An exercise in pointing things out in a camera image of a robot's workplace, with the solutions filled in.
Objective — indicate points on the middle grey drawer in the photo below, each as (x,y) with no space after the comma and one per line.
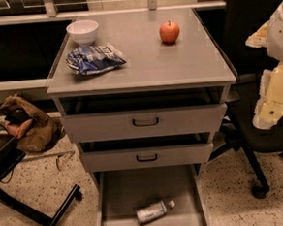
(126,159)

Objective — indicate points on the black top drawer handle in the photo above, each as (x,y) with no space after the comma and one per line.
(145,122)

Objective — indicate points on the bottom grey drawer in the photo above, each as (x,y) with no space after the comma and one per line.
(122,193)

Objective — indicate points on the grey shelf rail left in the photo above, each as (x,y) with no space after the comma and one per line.
(32,89)

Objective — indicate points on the black stand with base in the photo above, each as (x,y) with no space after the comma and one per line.
(10,156)

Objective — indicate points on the red apple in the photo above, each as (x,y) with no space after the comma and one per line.
(169,32)

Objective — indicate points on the black middle drawer handle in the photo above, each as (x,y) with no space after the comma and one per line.
(146,158)

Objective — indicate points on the white bowl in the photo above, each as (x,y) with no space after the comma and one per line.
(83,32)

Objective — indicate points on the brown bag on floor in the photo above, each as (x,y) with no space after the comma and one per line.
(34,129)

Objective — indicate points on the black drawer handle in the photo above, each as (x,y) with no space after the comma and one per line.
(145,122)
(146,158)

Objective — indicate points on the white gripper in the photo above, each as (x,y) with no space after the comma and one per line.
(281,35)

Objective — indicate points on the grey drawer cabinet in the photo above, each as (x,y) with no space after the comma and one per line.
(188,73)

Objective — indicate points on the grey drawer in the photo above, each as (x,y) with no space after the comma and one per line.
(122,193)
(126,159)
(118,125)

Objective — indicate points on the black office chair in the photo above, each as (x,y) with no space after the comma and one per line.
(230,26)

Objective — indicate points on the top grey drawer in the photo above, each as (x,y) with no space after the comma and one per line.
(118,125)

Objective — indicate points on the blue chip bag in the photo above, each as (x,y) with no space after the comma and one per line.
(94,60)

